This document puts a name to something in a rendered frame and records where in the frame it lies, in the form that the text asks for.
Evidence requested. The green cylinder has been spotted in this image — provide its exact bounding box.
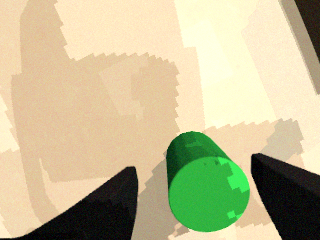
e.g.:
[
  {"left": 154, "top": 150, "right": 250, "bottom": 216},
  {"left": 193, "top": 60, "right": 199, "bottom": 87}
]
[{"left": 166, "top": 131, "right": 250, "bottom": 233}]

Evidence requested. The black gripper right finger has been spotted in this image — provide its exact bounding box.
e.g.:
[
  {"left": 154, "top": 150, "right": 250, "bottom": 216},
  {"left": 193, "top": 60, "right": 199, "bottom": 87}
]
[{"left": 250, "top": 153, "right": 320, "bottom": 240}]

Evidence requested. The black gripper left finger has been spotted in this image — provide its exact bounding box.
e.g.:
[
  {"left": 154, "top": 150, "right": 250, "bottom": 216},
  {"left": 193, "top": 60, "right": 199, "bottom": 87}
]
[{"left": 0, "top": 166, "right": 138, "bottom": 240}]

